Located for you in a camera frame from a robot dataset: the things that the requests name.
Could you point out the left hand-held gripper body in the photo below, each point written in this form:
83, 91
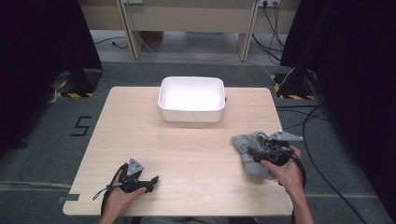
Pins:
132, 180

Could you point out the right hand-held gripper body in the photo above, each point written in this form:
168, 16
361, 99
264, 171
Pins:
277, 152

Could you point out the grey shorts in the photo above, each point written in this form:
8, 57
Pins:
246, 146

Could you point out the white plastic bin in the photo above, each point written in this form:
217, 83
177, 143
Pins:
191, 101

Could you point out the person's left hand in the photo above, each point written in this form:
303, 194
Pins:
116, 202

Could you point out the person's right hand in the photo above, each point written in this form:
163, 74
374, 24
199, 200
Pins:
291, 177

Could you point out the grey tape strip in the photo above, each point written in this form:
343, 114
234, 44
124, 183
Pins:
70, 198

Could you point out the black stand base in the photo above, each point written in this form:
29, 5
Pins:
84, 82
294, 84

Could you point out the black curtain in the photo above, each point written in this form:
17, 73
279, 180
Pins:
348, 62
37, 46

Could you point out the beige wooden desk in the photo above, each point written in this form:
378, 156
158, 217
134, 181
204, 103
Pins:
186, 17

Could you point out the white wall socket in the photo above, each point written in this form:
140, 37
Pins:
269, 2

